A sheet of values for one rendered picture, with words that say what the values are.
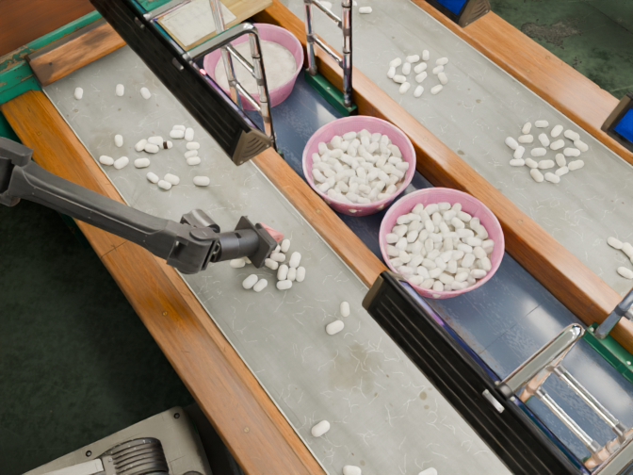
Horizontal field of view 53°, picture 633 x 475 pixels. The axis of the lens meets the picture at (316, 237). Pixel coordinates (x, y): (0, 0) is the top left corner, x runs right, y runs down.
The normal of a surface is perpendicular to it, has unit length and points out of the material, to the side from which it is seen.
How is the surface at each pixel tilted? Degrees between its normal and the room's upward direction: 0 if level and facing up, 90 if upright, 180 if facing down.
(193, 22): 0
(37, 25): 90
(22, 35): 90
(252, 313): 0
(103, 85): 0
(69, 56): 67
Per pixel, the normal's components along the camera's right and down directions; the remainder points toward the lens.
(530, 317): -0.05, -0.51
